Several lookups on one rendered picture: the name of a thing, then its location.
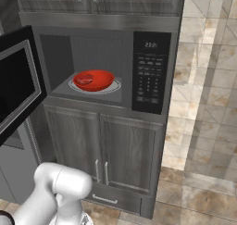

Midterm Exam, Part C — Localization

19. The glass microwave turntable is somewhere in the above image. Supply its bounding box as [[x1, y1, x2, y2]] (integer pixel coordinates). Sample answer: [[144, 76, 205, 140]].
[[68, 76, 123, 94]]

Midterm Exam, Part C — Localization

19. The red bowl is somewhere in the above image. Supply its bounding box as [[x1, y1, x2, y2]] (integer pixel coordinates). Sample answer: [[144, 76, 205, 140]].
[[72, 69, 116, 93]]

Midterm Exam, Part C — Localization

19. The built-in microwave oven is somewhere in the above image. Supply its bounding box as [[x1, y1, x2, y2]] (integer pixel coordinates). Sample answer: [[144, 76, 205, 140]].
[[31, 26, 179, 124]]

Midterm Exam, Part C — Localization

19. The red steak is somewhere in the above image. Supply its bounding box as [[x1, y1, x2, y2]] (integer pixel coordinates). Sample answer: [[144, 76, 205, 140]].
[[76, 73, 94, 85]]

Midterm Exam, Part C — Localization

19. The grey lower cupboard door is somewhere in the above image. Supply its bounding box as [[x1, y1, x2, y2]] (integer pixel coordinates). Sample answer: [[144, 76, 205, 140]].
[[99, 113, 165, 196], [44, 105, 103, 184]]

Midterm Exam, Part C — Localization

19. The black microwave door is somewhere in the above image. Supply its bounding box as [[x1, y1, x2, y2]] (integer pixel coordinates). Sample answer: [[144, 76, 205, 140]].
[[0, 25, 48, 147]]

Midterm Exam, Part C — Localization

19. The grey drawer front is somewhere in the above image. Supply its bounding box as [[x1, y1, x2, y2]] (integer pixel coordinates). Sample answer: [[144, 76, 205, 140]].
[[82, 182, 143, 216]]

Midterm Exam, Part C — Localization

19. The silver cupboard door handle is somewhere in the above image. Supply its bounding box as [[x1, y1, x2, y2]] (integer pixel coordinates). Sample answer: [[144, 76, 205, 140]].
[[104, 161, 110, 186], [94, 159, 101, 183]]

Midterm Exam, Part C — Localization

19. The silver drawer handle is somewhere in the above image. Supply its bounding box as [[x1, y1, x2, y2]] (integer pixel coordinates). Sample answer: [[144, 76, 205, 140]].
[[92, 194, 119, 205]]

